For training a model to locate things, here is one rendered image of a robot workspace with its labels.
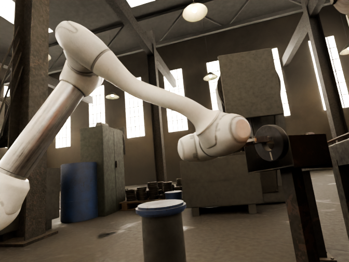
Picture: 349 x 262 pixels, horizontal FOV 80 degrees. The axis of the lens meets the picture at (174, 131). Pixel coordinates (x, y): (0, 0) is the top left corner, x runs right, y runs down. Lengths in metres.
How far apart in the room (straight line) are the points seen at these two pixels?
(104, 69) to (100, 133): 3.06
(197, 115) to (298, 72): 11.27
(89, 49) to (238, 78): 2.78
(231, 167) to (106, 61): 2.38
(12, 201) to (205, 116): 0.67
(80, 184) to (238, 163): 2.37
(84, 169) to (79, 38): 2.97
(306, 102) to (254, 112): 8.29
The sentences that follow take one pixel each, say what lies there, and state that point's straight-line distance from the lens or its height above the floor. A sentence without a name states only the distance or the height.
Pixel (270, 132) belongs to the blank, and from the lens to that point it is 0.95.
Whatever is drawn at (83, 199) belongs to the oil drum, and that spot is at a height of 0.31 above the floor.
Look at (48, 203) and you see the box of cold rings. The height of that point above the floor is 0.34.
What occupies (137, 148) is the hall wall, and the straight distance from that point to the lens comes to 11.66.
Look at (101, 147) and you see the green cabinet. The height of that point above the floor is 1.10.
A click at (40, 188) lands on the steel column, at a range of 3.06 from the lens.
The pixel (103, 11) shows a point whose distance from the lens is 10.86.
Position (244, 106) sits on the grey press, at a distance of 3.23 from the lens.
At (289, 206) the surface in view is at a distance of 1.04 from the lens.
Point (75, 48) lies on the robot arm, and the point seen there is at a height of 1.05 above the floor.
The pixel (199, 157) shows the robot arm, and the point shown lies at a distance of 0.72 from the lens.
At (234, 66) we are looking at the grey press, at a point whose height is 2.08.
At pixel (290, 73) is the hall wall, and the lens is 11.73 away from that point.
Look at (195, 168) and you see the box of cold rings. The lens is 2.89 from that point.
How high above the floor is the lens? 0.63
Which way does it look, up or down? 10 degrees up
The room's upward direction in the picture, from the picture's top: 5 degrees counter-clockwise
